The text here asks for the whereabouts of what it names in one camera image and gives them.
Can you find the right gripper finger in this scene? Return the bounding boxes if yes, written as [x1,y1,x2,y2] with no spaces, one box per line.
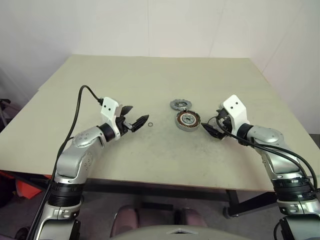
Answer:
[200,122,227,141]

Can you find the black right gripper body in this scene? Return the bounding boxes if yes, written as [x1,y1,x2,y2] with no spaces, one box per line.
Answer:
[215,107,235,137]

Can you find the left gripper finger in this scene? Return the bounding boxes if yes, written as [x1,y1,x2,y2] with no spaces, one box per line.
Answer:
[121,104,134,116]
[129,114,150,133]

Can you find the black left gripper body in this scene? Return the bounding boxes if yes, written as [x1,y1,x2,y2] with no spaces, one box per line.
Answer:
[115,106,133,137]

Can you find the grey metal round cover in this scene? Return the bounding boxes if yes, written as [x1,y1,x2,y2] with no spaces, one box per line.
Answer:
[169,98,192,111]

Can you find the motor stator with copper windings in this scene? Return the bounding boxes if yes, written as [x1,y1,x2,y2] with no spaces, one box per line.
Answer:
[174,109,202,131]

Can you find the maroon rounded shape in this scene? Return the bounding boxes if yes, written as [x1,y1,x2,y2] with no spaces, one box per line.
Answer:
[113,204,140,237]

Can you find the grey robot torso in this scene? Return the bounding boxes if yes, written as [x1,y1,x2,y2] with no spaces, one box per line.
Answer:
[109,223,209,240]

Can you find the orange object under table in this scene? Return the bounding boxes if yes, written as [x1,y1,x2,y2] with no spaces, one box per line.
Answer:
[15,180,43,200]

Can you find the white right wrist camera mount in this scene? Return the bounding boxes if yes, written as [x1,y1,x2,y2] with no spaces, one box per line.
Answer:
[221,94,251,136]

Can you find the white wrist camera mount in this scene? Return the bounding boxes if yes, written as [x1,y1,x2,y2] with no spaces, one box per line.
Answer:
[100,96,124,140]
[221,94,251,136]

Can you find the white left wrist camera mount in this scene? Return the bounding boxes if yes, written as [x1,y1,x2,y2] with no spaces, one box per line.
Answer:
[100,96,124,140]

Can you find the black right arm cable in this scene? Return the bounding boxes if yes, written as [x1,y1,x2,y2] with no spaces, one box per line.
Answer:
[206,115,320,198]

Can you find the black metal table frame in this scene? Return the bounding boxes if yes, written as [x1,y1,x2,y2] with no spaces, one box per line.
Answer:
[0,172,280,220]

